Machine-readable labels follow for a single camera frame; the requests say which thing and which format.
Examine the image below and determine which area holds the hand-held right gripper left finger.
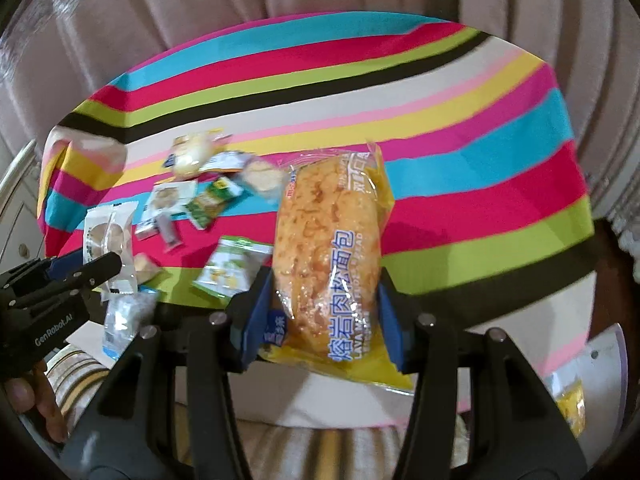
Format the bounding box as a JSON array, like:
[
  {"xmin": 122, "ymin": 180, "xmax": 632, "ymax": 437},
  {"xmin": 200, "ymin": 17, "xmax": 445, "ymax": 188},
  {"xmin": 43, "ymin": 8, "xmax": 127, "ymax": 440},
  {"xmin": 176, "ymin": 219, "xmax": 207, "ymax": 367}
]
[{"xmin": 60, "ymin": 265, "xmax": 276, "ymax": 480}]

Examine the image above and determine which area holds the small dark snack packet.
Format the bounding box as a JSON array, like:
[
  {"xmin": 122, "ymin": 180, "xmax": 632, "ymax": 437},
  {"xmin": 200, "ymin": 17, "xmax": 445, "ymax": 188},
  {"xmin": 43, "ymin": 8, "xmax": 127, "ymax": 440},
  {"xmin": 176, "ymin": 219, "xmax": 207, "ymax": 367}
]
[{"xmin": 156, "ymin": 212, "xmax": 182, "ymax": 252}]

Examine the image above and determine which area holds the person's left hand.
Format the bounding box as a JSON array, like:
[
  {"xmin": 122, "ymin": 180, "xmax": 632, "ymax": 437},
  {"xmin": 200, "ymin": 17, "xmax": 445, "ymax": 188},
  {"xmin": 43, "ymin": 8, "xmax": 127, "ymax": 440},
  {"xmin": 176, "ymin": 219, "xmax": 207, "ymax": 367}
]
[{"xmin": 2, "ymin": 360, "xmax": 69, "ymax": 444}]

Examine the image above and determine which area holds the clear beige cake packet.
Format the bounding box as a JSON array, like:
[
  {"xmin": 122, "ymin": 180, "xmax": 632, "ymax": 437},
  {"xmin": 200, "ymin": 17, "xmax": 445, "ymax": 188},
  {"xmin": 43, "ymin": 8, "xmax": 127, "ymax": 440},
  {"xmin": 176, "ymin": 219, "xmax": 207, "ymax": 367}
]
[{"xmin": 240, "ymin": 156, "xmax": 287, "ymax": 204}]

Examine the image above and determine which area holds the white round pastry packet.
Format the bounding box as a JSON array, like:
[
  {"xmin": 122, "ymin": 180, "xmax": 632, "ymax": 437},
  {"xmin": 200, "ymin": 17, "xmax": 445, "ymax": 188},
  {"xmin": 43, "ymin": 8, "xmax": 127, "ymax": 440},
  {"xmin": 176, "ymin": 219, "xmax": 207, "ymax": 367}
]
[{"xmin": 82, "ymin": 201, "xmax": 139, "ymax": 294}]

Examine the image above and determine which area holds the white blue flat packet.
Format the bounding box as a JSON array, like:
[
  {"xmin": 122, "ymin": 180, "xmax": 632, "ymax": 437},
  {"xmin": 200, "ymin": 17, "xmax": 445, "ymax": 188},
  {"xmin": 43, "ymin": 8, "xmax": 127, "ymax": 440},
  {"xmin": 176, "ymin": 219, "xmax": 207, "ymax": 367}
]
[{"xmin": 209, "ymin": 151, "xmax": 251, "ymax": 175}]

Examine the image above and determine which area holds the white cookie packet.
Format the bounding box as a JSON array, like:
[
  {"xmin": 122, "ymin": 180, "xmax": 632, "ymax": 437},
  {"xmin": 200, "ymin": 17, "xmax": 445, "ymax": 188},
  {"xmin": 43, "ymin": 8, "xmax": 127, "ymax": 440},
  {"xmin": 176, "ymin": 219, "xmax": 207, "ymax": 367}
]
[{"xmin": 136, "ymin": 181, "xmax": 197, "ymax": 235}]

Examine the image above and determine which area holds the striped colourful tablecloth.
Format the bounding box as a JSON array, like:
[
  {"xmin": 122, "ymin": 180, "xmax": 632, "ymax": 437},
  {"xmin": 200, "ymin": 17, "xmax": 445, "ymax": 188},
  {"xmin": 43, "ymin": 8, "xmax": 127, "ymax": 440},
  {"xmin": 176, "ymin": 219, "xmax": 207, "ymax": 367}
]
[{"xmin": 37, "ymin": 12, "xmax": 601, "ymax": 428}]

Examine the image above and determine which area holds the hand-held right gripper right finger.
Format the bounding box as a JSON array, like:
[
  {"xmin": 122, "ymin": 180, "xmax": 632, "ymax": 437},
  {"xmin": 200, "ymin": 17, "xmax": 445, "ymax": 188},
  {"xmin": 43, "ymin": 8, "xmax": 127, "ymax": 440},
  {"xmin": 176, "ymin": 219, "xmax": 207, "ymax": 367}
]
[{"xmin": 375, "ymin": 270, "xmax": 588, "ymax": 480}]

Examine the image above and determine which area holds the yellow meat floss bread packet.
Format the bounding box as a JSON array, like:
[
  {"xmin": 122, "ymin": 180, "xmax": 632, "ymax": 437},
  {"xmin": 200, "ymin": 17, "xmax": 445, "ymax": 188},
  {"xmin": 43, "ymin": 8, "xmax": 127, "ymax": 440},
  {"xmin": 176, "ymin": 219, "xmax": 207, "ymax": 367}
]
[{"xmin": 257, "ymin": 141, "xmax": 416, "ymax": 395}]

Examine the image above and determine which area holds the white green chips packet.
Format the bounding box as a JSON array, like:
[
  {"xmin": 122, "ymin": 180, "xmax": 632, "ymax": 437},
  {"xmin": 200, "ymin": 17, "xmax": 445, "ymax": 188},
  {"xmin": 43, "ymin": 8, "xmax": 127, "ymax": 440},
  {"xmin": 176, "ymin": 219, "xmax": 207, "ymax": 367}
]
[{"xmin": 192, "ymin": 236, "xmax": 274, "ymax": 302}]

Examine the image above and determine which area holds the round white bun packet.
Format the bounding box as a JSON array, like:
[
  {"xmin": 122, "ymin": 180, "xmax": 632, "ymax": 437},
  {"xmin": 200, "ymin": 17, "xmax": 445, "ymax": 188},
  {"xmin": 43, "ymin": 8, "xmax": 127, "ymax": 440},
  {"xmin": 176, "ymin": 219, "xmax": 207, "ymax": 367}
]
[{"xmin": 165, "ymin": 132, "xmax": 233, "ymax": 181}]

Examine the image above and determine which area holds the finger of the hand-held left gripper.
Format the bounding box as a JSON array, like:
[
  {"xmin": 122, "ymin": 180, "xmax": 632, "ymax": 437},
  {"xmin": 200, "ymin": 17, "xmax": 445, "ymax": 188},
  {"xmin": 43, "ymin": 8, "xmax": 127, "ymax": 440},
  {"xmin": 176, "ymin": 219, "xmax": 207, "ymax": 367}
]
[
  {"xmin": 65, "ymin": 251, "xmax": 123, "ymax": 292},
  {"xmin": 0, "ymin": 252, "xmax": 85, "ymax": 288}
]

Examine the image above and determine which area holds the clear blue print packet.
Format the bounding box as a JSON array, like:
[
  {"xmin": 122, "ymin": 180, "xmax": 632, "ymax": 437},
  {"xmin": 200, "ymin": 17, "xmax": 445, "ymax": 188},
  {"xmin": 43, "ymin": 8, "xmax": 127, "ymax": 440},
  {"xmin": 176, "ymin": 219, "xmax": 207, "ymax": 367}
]
[{"xmin": 102, "ymin": 287, "xmax": 159, "ymax": 361}]

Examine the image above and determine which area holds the white plastic basket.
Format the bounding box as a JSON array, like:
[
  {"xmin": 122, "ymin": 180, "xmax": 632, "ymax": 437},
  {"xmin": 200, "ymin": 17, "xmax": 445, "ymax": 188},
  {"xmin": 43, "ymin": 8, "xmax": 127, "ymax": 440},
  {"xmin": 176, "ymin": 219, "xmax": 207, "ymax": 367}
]
[{"xmin": 545, "ymin": 322, "xmax": 629, "ymax": 441}]

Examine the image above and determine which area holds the small beige cake piece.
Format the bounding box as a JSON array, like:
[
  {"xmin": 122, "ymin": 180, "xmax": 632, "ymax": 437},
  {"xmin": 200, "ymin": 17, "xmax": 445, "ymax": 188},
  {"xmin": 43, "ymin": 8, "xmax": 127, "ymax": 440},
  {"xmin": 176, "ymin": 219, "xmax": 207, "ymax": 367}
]
[{"xmin": 131, "ymin": 254, "xmax": 164, "ymax": 286}]

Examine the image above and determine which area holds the white cabinet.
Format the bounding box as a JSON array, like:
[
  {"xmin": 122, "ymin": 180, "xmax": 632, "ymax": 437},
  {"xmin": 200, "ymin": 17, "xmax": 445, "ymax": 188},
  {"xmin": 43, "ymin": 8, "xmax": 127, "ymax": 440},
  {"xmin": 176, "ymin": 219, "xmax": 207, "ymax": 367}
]
[{"xmin": 0, "ymin": 137, "xmax": 48, "ymax": 273}]

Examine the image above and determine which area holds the green yellow snack packet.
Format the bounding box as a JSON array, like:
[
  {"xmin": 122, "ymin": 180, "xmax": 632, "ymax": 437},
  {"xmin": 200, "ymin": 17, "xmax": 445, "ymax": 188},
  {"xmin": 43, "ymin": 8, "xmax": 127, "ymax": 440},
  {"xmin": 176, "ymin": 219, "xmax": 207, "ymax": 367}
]
[{"xmin": 186, "ymin": 176, "xmax": 256, "ymax": 231}]

